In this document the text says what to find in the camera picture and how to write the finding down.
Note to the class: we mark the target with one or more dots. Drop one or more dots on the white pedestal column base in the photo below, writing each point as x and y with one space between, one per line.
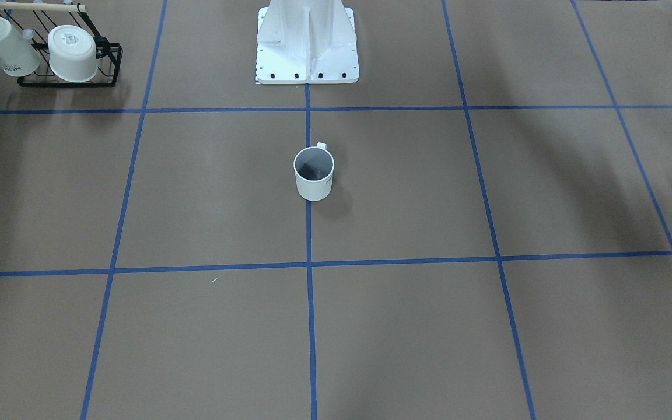
306 42

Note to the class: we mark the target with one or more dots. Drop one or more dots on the white mug with handle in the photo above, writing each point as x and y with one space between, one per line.
314 170

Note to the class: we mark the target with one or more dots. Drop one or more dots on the white cup rack front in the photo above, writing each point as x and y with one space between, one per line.
72 54

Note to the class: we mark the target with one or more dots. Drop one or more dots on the white cup rack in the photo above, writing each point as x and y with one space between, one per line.
72 54
17 56

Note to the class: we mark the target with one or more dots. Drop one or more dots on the black wire cup rack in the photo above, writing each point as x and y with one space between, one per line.
34 19

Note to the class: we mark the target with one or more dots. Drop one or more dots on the white cup rack rear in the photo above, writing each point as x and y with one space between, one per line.
17 56

